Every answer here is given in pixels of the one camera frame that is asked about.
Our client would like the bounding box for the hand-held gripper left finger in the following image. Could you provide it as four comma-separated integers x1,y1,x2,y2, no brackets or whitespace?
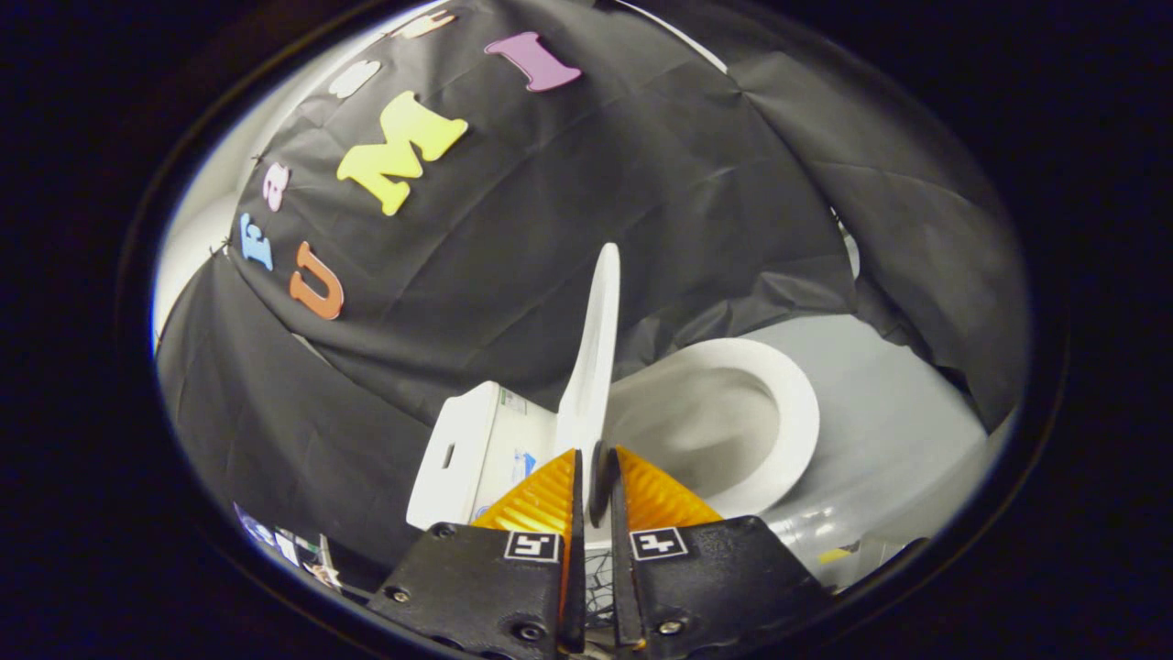
367,447,587,660

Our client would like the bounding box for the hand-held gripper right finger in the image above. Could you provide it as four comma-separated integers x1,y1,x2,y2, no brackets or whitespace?
608,445,837,657

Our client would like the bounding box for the white toilet lid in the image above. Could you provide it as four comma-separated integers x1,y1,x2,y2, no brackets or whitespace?
555,242,622,551

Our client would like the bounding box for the white toilet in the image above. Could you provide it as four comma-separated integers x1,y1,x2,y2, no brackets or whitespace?
405,336,822,551

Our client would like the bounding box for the black backdrop cloth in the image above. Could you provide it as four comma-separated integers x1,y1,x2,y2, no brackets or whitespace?
156,0,1029,592

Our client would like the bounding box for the thin black cable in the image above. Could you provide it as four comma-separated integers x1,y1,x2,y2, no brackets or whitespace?
585,548,615,617

